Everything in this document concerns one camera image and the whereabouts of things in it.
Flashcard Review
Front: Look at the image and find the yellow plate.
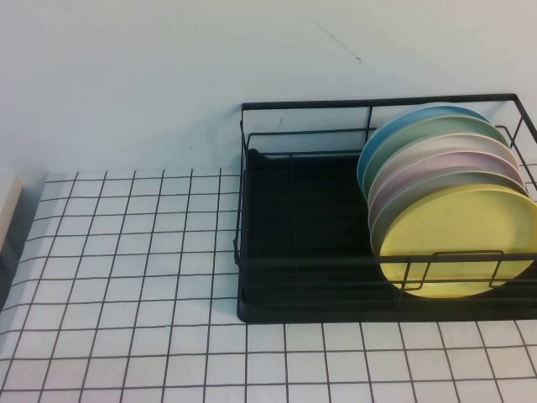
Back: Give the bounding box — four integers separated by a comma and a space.
378, 183, 537, 300

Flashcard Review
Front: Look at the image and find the blue plate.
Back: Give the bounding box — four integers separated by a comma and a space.
356, 103, 492, 198

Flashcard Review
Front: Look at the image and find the pale grey plate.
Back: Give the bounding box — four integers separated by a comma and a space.
368, 170, 529, 253

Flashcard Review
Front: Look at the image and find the green plate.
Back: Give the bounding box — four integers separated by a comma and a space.
362, 116, 511, 199

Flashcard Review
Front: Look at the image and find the pink plate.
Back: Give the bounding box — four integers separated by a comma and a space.
368, 150, 525, 220

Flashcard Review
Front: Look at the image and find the cream plate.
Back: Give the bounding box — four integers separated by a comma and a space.
367, 133, 520, 207

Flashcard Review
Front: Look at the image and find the black plastic drip tray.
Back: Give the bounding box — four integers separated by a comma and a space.
237, 147, 537, 324

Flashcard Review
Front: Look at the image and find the white grid-pattern tablecloth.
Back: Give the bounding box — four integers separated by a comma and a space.
0, 167, 537, 403

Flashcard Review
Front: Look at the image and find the black wire dish rack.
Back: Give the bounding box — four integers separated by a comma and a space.
232, 92, 537, 324

